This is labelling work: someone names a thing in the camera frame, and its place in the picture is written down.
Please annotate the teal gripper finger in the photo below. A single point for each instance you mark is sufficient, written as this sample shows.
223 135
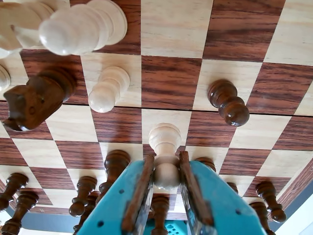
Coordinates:
110 208
227 210

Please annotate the white wooden pawn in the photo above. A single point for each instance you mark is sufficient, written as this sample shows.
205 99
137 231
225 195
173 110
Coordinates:
107 90
163 137
3 78

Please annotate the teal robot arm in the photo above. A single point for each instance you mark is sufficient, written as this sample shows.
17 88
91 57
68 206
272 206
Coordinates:
174 226

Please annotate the dark wooden pawn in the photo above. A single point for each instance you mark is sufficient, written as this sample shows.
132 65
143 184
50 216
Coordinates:
207 162
227 102
117 161
12 188
269 198
83 193
232 188

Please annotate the dark wooden knight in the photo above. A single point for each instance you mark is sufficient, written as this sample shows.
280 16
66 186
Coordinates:
36 102

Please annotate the wooden chessboard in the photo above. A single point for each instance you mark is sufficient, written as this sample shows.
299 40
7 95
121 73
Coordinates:
171 80

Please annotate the white wooden bishop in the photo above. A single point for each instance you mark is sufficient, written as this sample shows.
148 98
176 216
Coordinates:
80 27

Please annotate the white wooden knight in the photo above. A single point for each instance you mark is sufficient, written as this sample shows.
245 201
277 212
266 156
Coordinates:
22 27

